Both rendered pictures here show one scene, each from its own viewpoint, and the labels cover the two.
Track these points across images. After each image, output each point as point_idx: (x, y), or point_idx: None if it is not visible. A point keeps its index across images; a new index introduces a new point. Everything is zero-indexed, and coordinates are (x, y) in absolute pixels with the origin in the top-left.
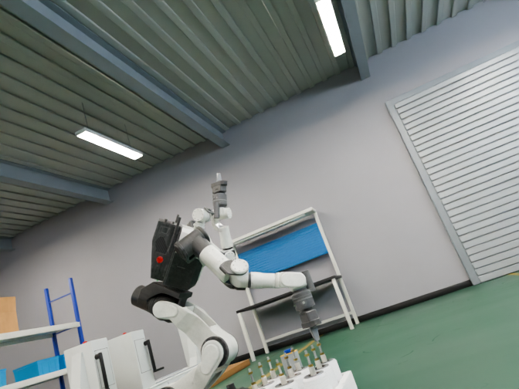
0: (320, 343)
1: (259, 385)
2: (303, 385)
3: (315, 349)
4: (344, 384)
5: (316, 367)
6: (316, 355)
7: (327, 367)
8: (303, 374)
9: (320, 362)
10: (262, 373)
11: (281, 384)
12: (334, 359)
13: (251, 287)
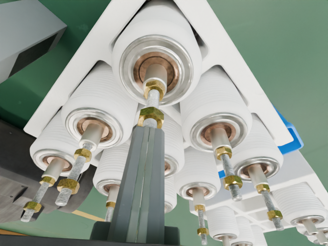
0: (159, 118)
1: (103, 192)
2: (183, 147)
3: (240, 179)
4: (258, 84)
5: (194, 131)
6: (231, 163)
7: (250, 128)
8: (177, 153)
9: (137, 80)
10: (112, 211)
11: (190, 192)
12: (186, 40)
13: None
